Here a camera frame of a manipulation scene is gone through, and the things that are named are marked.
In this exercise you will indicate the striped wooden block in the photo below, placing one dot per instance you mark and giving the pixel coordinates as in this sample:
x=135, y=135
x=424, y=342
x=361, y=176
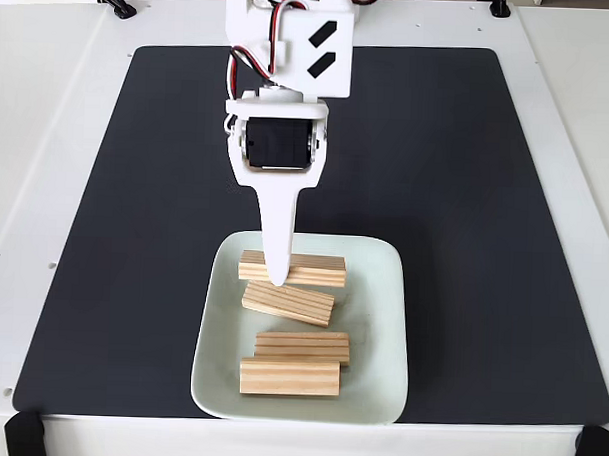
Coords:
x=318, y=271
x=294, y=305

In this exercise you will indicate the grooved wooden block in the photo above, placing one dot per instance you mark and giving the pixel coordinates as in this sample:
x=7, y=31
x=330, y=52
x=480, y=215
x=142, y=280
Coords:
x=303, y=345

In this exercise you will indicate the smooth wooden block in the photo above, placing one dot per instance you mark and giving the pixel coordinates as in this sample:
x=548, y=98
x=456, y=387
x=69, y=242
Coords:
x=289, y=377

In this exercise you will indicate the pale green square plate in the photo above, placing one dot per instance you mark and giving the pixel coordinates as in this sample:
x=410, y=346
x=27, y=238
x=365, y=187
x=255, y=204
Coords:
x=376, y=310

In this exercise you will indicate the black rubber mat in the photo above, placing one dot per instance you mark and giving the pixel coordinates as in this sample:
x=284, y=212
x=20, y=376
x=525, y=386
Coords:
x=132, y=282

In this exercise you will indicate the black table clamp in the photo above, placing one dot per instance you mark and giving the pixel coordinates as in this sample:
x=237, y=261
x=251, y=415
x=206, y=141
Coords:
x=119, y=6
x=500, y=7

